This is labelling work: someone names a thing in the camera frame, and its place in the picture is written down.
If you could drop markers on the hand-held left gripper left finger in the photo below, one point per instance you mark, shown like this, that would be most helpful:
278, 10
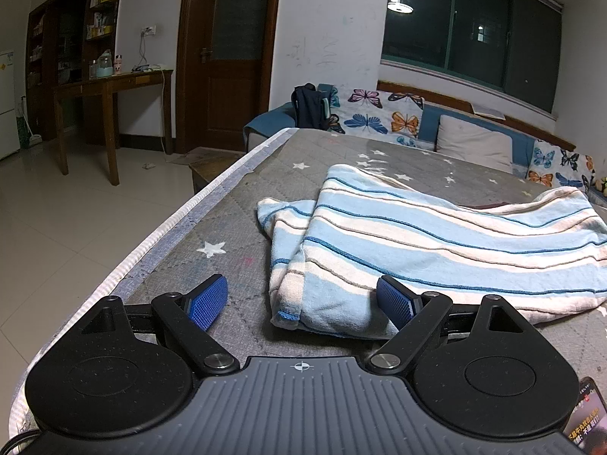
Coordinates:
207, 304

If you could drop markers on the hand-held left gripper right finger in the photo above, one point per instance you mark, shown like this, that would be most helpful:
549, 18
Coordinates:
396, 304

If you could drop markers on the blue white striped towel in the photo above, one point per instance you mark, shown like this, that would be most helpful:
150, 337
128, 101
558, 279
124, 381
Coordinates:
427, 237

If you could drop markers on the grey star-printed bed mattress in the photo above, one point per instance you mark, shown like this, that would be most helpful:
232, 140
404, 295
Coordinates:
227, 227

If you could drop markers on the brown wooden bench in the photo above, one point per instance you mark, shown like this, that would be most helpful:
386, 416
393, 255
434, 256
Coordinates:
208, 173

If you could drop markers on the brown doormat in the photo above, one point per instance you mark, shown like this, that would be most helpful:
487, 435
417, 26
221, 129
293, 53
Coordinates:
208, 155

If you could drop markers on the beige pillow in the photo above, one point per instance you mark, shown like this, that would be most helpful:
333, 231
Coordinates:
474, 144

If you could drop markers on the blue sofa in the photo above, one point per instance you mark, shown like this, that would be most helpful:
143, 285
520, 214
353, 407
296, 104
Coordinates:
429, 123

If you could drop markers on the butterfly print pillow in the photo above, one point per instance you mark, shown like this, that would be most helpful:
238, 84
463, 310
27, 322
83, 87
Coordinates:
374, 113

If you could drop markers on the small butterfly-printed sofa cover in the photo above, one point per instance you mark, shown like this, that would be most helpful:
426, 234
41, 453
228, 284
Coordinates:
559, 166

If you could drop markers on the open book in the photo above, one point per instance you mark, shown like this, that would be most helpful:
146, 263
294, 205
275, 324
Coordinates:
491, 112

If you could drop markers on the dark backpack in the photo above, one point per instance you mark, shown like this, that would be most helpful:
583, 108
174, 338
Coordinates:
308, 109

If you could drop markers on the smartphone with lit screen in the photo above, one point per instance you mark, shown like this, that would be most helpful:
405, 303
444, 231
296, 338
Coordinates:
588, 417

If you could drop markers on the brown wooden door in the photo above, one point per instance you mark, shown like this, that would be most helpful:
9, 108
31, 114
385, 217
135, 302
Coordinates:
227, 80

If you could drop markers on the white mop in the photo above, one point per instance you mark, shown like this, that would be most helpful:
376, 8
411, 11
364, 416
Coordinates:
34, 138

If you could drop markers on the brown wooden desk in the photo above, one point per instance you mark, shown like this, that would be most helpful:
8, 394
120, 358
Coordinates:
111, 83

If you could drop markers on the white desk device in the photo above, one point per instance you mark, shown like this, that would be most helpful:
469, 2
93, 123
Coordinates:
144, 68

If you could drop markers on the pink toy figure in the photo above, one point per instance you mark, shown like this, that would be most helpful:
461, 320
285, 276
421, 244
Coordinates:
118, 65

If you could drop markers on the green-framed window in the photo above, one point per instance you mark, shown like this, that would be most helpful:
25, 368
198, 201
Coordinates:
474, 33

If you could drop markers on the white refrigerator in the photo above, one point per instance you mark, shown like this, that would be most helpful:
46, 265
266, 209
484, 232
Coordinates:
7, 104

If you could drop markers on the dark wooden bookshelf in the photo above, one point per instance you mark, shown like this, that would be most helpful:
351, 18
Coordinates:
71, 33

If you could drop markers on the white wall socket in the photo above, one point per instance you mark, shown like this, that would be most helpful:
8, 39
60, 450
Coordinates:
148, 31

